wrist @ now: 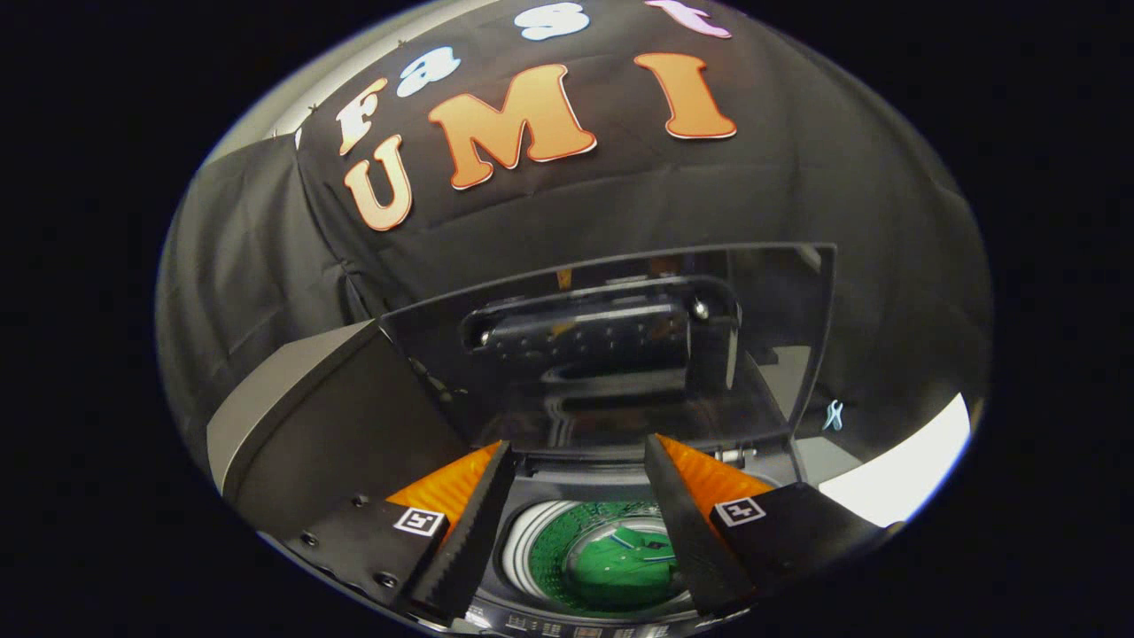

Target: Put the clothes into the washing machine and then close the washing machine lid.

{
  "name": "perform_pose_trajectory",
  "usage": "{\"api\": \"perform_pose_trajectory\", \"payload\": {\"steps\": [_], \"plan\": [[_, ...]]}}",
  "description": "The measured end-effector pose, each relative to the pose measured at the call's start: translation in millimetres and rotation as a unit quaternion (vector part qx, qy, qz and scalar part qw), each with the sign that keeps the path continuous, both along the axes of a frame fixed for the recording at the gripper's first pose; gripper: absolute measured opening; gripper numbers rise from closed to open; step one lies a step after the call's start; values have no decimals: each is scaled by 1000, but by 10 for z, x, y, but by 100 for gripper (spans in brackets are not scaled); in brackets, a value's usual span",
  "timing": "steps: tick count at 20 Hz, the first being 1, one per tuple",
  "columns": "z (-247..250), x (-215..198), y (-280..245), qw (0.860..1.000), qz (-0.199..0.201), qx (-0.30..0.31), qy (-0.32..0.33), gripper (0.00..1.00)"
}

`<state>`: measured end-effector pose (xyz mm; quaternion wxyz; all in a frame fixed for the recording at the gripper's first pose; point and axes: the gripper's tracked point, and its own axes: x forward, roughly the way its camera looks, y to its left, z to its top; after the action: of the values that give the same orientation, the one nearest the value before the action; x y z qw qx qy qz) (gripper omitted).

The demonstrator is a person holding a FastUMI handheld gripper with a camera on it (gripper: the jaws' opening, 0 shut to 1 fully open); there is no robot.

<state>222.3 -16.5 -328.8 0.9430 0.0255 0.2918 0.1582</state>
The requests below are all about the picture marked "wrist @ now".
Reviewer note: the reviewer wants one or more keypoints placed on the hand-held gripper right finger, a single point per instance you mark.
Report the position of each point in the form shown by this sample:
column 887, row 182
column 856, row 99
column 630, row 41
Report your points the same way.
column 687, row 540

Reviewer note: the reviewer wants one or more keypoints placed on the black backdrop cloth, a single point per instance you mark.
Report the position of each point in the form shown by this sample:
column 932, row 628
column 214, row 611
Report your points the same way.
column 842, row 177

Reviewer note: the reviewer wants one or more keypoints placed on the grey side table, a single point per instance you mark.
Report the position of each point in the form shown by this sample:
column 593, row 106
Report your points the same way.
column 337, row 434

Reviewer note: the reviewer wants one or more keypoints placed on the green polo shirt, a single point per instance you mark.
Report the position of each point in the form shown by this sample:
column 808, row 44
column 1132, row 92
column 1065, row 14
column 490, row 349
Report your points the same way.
column 620, row 567

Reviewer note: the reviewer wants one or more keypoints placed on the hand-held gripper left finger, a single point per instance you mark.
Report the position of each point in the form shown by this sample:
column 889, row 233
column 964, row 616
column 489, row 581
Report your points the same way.
column 474, row 540

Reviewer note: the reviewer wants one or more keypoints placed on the white flat board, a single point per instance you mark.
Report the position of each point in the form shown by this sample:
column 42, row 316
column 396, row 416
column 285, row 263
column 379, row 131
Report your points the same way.
column 895, row 470

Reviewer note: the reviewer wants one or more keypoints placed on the light blue clip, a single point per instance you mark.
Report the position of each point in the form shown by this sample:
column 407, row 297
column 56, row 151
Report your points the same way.
column 833, row 415

